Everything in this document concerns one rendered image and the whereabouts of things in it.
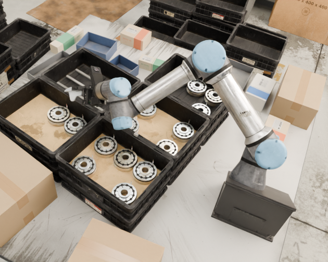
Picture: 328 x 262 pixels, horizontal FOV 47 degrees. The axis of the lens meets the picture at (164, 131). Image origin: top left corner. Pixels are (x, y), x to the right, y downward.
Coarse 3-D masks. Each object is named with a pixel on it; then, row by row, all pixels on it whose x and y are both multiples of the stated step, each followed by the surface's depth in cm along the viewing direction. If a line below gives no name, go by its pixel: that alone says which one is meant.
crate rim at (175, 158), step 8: (136, 88) 183; (128, 96) 180; (168, 96) 182; (184, 104) 179; (208, 120) 174; (128, 128) 166; (192, 136) 167; (152, 144) 162; (168, 152) 160; (176, 160) 160
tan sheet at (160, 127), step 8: (160, 112) 188; (144, 120) 184; (152, 120) 184; (160, 120) 185; (168, 120) 185; (176, 120) 186; (144, 128) 180; (152, 128) 181; (160, 128) 181; (168, 128) 182; (144, 136) 177; (152, 136) 178; (160, 136) 178; (168, 136) 179; (176, 144) 176; (184, 144) 177
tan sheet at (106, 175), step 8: (88, 152) 168; (72, 160) 164; (96, 160) 166; (104, 160) 166; (112, 160) 167; (96, 168) 163; (104, 168) 163; (112, 168) 164; (96, 176) 160; (104, 176) 161; (112, 176) 161; (120, 176) 162; (128, 176) 162; (104, 184) 158; (112, 184) 159; (136, 184) 160
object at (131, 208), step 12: (96, 120) 167; (108, 120) 168; (84, 132) 162; (72, 144) 158; (144, 144) 162; (168, 156) 159; (72, 168) 152; (168, 168) 155; (84, 180) 149; (156, 180) 150; (108, 192) 145; (120, 204) 143; (132, 204) 142
